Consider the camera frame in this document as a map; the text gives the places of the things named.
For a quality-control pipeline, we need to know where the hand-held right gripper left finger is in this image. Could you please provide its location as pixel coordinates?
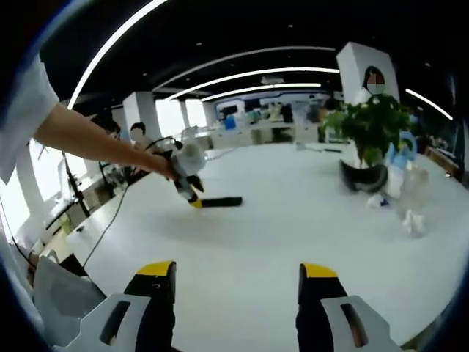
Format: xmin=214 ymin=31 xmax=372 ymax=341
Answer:
xmin=68 ymin=260 xmax=177 ymax=352

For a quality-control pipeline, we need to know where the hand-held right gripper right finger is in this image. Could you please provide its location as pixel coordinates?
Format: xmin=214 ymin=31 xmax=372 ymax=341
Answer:
xmin=296 ymin=262 xmax=401 ymax=352

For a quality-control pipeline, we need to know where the black remote control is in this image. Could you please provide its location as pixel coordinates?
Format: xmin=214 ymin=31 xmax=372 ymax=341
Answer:
xmin=199 ymin=196 xmax=244 ymax=209

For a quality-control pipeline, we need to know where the person's left hand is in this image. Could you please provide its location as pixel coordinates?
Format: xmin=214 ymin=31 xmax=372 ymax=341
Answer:
xmin=155 ymin=155 xmax=177 ymax=181

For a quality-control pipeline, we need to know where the row of white cabinets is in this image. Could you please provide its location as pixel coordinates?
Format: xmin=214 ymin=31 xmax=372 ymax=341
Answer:
xmin=210 ymin=124 xmax=320 ymax=150

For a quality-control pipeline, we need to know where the crumpled white tissue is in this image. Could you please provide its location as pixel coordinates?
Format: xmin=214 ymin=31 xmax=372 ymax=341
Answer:
xmin=367 ymin=194 xmax=390 ymax=210
xmin=402 ymin=209 xmax=426 ymax=235

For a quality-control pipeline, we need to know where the black monitor stand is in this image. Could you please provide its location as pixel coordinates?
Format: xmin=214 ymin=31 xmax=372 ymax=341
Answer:
xmin=61 ymin=153 xmax=92 ymax=218

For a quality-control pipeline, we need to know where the dark grey curved object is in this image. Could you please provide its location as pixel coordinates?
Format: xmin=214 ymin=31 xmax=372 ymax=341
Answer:
xmin=339 ymin=158 xmax=389 ymax=194

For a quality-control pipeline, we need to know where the potted green plant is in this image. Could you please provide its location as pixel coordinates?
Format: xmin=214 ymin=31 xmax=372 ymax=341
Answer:
xmin=319 ymin=93 xmax=414 ymax=170

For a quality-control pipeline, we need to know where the person's white shirt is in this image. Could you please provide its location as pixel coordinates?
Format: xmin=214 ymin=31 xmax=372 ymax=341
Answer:
xmin=0 ymin=54 xmax=60 ymax=184

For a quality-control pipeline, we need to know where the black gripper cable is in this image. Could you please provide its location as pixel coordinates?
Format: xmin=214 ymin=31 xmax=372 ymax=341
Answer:
xmin=83 ymin=136 xmax=180 ymax=268

